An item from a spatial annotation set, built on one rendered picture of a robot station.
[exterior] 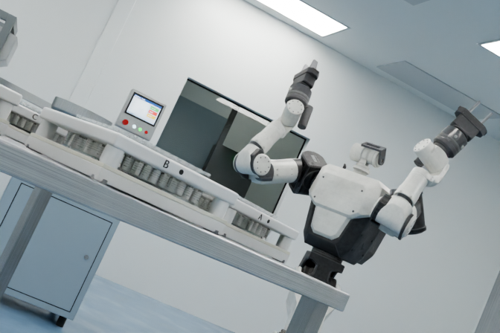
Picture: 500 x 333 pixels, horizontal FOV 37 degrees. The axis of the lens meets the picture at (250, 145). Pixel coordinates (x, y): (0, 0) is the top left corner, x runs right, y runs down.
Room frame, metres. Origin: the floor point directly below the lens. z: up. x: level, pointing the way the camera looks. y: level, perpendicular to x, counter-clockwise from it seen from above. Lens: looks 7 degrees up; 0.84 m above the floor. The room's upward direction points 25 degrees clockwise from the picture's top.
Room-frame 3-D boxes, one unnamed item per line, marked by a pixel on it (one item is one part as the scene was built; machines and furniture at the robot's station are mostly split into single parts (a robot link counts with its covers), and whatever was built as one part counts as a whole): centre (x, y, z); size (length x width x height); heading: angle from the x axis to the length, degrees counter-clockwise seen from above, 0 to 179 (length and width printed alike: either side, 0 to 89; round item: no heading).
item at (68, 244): (4.35, 0.84, 0.38); 0.63 x 0.57 x 0.76; 105
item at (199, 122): (7.19, 0.17, 1.43); 1.38 x 0.01 x 1.16; 105
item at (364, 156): (2.71, -0.40, 1.29); 0.10 x 0.07 x 0.09; 54
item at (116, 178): (1.19, 0.15, 0.84); 0.24 x 0.24 x 0.02; 40
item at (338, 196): (2.75, -0.44, 1.09); 0.34 x 0.30 x 0.36; 54
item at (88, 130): (1.19, 0.15, 0.89); 0.25 x 0.24 x 0.02; 40
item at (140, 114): (4.54, 0.68, 1.07); 0.23 x 0.10 x 0.62; 105
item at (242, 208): (1.52, 0.00, 0.89); 0.25 x 0.24 x 0.02; 52
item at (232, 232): (1.52, 0.00, 0.84); 0.24 x 0.24 x 0.02; 52
